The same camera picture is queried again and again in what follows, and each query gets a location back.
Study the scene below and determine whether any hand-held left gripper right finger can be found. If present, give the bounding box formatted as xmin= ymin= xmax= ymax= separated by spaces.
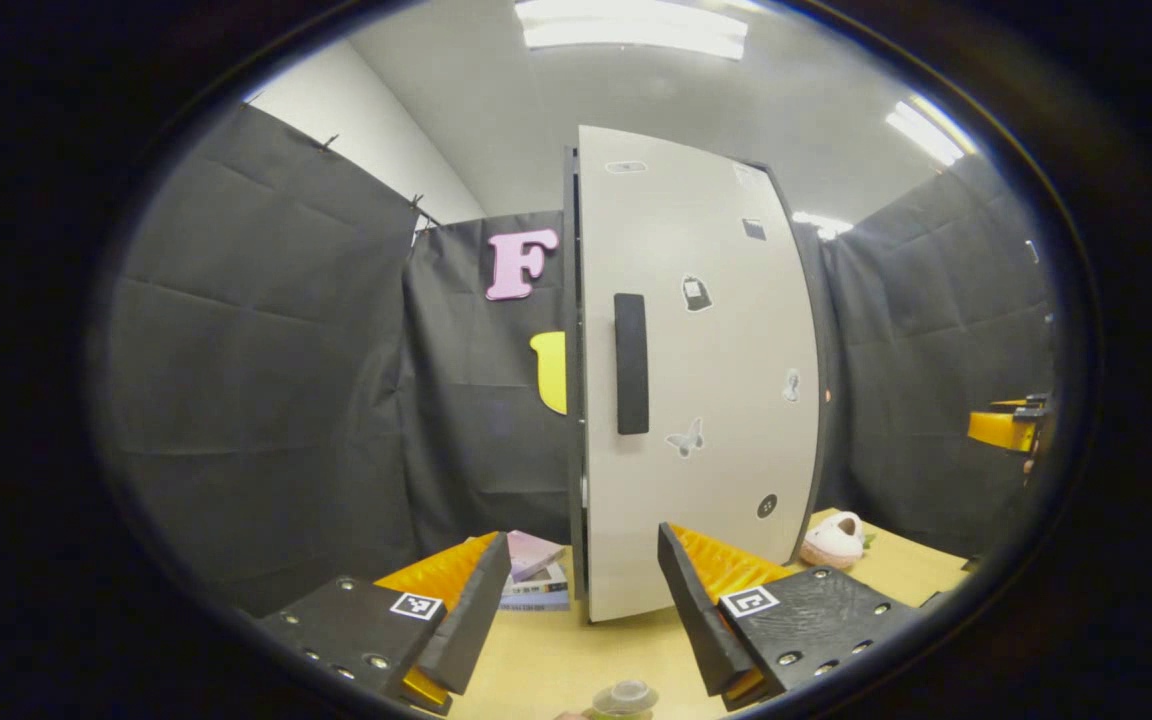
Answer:
xmin=657 ymin=522 xmax=922 ymax=713

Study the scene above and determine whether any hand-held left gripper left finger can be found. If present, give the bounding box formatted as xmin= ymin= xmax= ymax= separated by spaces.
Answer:
xmin=256 ymin=531 xmax=512 ymax=716

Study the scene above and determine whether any clear bottle with green label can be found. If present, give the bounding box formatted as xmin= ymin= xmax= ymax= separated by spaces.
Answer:
xmin=591 ymin=680 xmax=660 ymax=720

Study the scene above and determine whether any dark grey cabinet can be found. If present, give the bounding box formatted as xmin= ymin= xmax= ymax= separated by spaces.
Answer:
xmin=563 ymin=148 xmax=832 ymax=626

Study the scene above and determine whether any white and black book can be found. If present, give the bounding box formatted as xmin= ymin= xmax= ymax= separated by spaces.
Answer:
xmin=504 ymin=562 xmax=570 ymax=597

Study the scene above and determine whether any pink plush slipper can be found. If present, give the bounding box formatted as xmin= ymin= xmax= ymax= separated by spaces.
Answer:
xmin=799 ymin=511 xmax=875 ymax=571

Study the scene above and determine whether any black backdrop cloth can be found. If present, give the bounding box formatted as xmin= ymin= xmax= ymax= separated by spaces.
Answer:
xmin=96 ymin=100 xmax=1057 ymax=616

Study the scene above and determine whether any long ceiling light panel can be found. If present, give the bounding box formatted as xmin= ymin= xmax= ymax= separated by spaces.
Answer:
xmin=514 ymin=0 xmax=749 ymax=61

